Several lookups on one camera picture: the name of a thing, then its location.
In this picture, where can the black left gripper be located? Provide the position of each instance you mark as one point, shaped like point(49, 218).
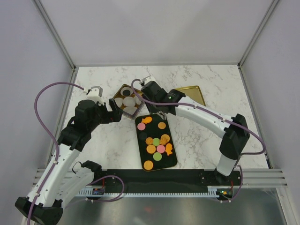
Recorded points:
point(111, 116)

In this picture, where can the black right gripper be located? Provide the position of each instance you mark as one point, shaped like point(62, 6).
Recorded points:
point(153, 109)

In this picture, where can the square cookie tin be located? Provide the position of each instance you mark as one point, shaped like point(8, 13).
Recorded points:
point(139, 107)

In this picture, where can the black sandwich cookie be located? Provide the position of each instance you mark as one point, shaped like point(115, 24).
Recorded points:
point(126, 92)
point(142, 136)

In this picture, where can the gold tin lid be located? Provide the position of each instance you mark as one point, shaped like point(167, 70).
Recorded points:
point(194, 92)

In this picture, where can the orange swirl cookie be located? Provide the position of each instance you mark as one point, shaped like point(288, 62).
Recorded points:
point(163, 142)
point(149, 140)

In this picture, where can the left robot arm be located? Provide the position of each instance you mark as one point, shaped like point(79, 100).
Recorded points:
point(45, 203)

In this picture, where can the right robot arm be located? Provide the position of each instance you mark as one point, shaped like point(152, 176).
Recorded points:
point(232, 130)

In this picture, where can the white paper cup left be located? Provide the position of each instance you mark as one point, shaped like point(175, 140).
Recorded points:
point(119, 102)

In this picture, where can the white paper cup bottom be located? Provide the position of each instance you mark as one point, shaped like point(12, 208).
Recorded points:
point(130, 110)

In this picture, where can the white paper cup right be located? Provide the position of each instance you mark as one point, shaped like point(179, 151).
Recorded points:
point(138, 99)

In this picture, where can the white paper cup top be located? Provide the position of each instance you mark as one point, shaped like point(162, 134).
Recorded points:
point(124, 89)

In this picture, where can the pink sandwich cookie top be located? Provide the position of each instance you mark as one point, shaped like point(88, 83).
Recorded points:
point(141, 126)

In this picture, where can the pink sandwich cookie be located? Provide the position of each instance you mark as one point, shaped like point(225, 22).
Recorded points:
point(161, 149)
point(141, 126)

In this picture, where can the orange fish cookie top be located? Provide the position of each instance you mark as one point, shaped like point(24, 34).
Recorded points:
point(146, 120)

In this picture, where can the orange fish cookie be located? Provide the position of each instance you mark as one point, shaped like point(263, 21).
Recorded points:
point(169, 149)
point(146, 120)

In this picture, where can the green sandwich cookie upper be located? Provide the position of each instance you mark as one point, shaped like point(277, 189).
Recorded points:
point(156, 141)

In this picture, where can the green sandwich cookie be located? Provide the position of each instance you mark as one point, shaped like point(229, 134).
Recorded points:
point(156, 141)
point(157, 156)

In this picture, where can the orange dotted biscuit right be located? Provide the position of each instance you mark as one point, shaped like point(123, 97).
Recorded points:
point(165, 137)

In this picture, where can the orange dotted biscuit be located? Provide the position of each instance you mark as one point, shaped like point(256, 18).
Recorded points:
point(165, 137)
point(148, 165)
point(151, 149)

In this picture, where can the orange dotted biscuit middle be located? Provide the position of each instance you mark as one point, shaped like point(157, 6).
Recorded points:
point(151, 149)

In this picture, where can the black rectangular tray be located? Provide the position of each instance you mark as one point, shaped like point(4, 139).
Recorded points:
point(153, 131)

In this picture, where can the pink sandwich cookie lower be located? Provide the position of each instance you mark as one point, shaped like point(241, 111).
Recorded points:
point(161, 149)

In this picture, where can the green sandwich cookie lower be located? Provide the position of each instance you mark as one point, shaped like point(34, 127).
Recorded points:
point(157, 156)

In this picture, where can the orange dotted biscuit bottom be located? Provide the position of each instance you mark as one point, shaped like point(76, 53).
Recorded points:
point(148, 165)

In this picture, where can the orange fish cookie lower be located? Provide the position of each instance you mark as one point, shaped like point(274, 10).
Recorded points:
point(169, 149)

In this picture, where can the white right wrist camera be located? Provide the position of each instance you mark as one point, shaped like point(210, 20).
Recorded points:
point(146, 80)

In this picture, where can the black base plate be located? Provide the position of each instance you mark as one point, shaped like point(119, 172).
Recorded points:
point(170, 187)

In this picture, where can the aluminium frame left post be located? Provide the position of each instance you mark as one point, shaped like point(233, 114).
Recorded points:
point(53, 31)

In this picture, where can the aluminium frame post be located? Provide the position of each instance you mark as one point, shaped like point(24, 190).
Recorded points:
point(268, 14)
point(53, 31)

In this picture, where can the aluminium frame right post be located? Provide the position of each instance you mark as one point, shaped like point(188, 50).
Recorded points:
point(268, 14)

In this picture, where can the white slotted cable duct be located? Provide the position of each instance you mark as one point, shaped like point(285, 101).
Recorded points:
point(90, 192)

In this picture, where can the aluminium front rail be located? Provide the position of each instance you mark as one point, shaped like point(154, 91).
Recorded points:
point(254, 178)

